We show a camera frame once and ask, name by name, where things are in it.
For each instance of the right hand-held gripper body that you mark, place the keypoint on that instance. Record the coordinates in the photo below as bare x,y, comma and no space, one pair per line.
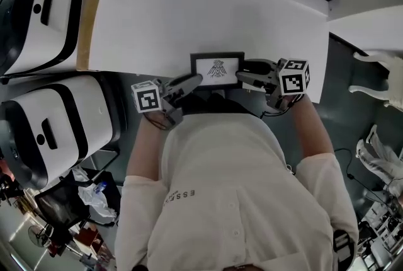
292,80

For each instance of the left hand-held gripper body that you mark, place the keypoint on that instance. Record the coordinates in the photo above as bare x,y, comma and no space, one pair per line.
148,99

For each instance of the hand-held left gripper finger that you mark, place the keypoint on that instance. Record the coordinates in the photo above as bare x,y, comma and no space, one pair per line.
182,79
190,87

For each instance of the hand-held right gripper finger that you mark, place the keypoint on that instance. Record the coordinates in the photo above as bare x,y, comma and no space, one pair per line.
259,65
255,78

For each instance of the black framed picture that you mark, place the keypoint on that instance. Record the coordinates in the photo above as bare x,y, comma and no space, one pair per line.
217,55

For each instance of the person's right forearm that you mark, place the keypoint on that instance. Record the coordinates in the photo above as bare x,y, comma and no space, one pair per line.
311,128

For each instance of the person's left forearm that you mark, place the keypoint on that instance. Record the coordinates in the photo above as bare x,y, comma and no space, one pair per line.
148,150

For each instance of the white desk with drawers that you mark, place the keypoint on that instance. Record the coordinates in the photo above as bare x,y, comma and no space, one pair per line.
157,27

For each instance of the person's dark trouser legs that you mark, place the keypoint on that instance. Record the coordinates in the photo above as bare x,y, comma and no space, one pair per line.
214,104

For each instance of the white curved-leg side table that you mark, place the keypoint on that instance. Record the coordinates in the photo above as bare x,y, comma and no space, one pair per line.
378,74

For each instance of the white black service robot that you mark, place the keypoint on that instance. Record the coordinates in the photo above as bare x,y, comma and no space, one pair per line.
63,124
41,27

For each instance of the brown cardboard box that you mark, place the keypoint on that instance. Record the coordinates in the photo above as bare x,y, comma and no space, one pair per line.
86,30

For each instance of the blue plastic bottle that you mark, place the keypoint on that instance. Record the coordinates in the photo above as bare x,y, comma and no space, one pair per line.
100,186

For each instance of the white plastic bag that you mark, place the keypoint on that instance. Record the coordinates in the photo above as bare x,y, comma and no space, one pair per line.
94,203

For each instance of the person's cream shirt torso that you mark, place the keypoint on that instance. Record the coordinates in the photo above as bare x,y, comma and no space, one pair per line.
236,200

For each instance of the black floor fan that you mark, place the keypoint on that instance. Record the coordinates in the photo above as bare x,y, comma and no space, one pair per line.
37,236

